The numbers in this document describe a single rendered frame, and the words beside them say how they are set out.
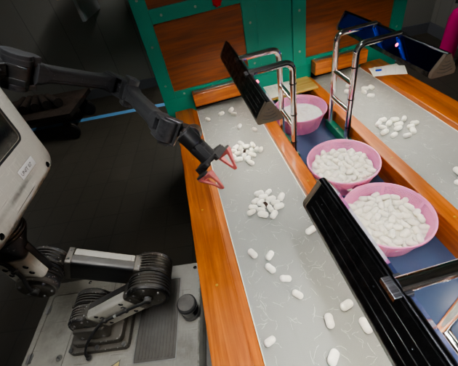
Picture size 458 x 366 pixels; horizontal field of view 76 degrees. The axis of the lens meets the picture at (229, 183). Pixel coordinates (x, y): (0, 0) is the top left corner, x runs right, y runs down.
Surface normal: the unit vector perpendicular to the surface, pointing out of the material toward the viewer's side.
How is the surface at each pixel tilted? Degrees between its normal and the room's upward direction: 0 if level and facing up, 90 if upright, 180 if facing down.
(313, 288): 0
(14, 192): 90
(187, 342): 1
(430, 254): 0
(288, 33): 90
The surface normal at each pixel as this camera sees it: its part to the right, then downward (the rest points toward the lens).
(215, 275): -0.17, -0.72
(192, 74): 0.20, 0.64
